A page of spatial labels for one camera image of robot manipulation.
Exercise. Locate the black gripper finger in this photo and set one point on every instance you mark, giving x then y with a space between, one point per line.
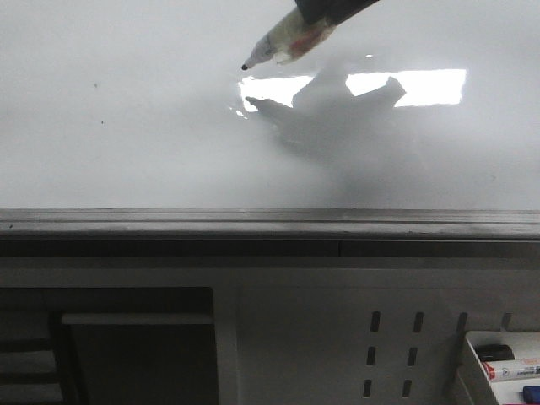
334 11

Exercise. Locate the black whiteboard marker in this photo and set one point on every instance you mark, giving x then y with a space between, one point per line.
289 40

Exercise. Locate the white whiteboard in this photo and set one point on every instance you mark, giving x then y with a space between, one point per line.
414 118

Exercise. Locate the white marker tray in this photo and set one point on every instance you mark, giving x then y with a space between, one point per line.
480 390

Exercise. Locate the red capped white marker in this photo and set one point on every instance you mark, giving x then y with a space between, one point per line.
511 370

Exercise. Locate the grey perforated metal stand panel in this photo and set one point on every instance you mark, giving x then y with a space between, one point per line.
256 322

